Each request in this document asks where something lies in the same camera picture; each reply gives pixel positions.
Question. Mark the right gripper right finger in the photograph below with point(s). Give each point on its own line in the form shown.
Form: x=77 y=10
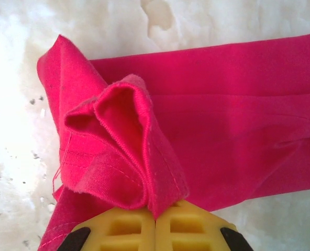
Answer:
x=191 y=230

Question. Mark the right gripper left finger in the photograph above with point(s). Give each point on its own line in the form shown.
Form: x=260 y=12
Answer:
x=128 y=230

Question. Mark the pink t-shirt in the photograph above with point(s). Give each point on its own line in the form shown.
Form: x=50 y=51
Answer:
x=223 y=117

